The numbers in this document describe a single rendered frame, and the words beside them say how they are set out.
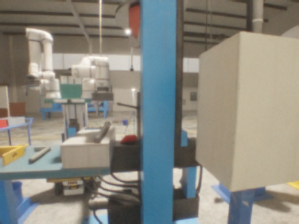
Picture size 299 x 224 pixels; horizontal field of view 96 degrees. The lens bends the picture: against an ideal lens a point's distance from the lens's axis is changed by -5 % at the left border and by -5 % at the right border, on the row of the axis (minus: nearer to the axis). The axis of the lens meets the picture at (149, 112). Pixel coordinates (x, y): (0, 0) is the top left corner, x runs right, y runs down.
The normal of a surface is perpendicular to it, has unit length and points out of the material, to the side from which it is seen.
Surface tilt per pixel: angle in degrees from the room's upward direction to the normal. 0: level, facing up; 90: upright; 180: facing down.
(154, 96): 90
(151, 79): 90
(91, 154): 90
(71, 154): 90
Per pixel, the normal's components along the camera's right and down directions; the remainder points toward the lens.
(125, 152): 0.15, 0.11
